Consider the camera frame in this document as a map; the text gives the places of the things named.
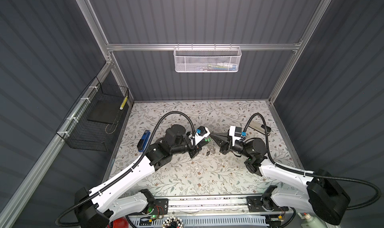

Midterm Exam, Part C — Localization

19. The black wire basket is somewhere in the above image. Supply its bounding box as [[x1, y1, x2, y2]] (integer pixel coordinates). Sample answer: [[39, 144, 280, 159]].
[[57, 78, 130, 152]]

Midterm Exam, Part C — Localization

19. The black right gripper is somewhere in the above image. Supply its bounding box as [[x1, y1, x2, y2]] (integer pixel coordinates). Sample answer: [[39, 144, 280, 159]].
[[210, 131, 252, 160]]

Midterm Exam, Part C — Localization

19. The blue stapler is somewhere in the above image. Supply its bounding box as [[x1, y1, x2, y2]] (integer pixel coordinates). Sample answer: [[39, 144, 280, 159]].
[[137, 130, 151, 152]]

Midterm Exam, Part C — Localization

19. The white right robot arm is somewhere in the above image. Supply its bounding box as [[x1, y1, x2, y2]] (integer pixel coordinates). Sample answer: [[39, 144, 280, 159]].
[[211, 133, 351, 226]]

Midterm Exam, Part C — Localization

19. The white perforated cable tray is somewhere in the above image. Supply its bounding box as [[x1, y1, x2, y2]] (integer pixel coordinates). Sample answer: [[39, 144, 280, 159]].
[[130, 215, 270, 228]]

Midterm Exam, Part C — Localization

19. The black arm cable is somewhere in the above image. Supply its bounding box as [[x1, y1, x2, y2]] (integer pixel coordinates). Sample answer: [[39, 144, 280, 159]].
[[54, 111, 196, 227], [242, 112, 382, 211]]

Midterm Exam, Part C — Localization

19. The red round object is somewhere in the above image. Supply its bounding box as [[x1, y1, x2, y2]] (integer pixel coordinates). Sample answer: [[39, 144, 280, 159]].
[[112, 218, 130, 228]]

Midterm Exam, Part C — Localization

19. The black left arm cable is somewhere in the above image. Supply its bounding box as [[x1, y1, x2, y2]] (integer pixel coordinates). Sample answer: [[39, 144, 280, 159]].
[[54, 111, 196, 227]]

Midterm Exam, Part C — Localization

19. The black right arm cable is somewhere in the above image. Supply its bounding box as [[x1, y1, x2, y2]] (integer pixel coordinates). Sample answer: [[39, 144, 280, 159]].
[[242, 112, 382, 211]]

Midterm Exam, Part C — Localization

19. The white spray bottle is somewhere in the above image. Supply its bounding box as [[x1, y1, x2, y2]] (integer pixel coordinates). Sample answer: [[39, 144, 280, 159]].
[[297, 213, 327, 228]]

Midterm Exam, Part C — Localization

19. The round LED ring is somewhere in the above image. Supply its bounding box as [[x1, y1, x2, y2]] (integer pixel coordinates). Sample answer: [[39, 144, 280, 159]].
[[162, 215, 184, 228]]

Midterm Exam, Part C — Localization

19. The white wire mesh basket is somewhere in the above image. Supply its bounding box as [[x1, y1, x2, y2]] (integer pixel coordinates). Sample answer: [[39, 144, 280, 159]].
[[173, 46, 242, 73]]

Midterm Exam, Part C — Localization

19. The black pad in basket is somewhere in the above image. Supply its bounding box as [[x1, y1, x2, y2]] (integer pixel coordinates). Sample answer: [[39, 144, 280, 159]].
[[87, 101, 121, 125]]

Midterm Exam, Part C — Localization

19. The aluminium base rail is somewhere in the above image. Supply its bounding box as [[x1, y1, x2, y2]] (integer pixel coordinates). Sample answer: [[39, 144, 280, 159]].
[[127, 194, 290, 220]]

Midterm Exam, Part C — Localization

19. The yellow marker pen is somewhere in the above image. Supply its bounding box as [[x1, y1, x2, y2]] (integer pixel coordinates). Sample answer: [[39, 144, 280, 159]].
[[119, 96, 128, 110]]

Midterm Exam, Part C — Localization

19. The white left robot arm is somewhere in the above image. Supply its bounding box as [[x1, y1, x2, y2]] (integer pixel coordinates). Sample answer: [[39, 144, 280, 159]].
[[74, 124, 210, 228]]

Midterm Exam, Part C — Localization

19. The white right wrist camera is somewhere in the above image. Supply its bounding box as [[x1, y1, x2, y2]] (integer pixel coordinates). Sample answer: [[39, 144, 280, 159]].
[[229, 126, 247, 147]]

